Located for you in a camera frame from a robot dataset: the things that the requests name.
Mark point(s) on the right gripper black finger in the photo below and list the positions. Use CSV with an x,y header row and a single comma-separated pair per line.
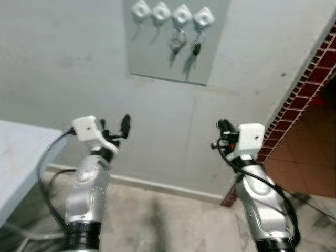
x,y
226,126

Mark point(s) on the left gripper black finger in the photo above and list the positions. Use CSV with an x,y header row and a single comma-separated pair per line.
x,y
125,126
104,126

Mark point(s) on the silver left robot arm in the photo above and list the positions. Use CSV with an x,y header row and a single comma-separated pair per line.
x,y
86,194

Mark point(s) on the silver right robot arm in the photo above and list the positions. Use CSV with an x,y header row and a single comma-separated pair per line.
x,y
262,205

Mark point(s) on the black car key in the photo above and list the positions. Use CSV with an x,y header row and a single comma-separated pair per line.
x,y
196,49

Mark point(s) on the pale blue folding table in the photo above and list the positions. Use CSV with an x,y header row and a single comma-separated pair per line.
x,y
21,157

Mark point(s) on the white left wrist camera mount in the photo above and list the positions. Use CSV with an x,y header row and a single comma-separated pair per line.
x,y
86,128

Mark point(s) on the grey wall board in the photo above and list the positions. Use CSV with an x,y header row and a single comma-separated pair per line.
x,y
152,58

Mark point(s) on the white adhesive wall hook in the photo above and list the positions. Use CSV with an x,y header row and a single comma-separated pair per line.
x,y
160,12
203,18
181,14
140,9

